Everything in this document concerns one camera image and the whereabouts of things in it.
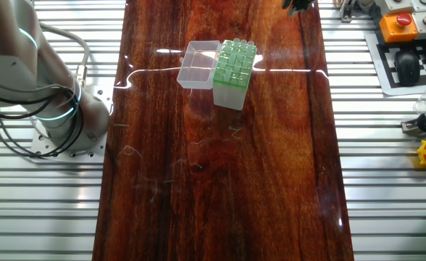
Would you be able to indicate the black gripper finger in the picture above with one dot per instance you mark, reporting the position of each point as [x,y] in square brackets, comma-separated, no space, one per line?
[309,3]
[292,6]

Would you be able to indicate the pipette tip box green rack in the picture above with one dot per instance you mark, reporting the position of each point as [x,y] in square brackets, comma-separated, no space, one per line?
[231,98]

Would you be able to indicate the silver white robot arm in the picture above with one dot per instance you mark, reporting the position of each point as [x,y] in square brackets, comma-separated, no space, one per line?
[13,65]

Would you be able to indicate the orange emergency stop box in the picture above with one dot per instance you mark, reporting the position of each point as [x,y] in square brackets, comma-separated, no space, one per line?
[394,32]

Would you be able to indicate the checkerboard calibration sheet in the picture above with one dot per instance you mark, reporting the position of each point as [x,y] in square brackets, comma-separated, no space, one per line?
[387,83]

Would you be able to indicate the black computer mouse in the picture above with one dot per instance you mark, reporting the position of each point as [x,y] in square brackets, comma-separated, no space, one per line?
[408,69]

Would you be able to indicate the clear plastic cup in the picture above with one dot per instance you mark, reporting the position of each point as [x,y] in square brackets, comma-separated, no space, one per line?
[421,107]

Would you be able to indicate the glossy wood grain board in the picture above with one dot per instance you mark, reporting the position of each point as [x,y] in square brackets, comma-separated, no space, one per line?
[216,181]

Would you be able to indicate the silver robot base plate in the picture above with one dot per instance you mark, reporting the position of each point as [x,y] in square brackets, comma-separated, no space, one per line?
[102,98]

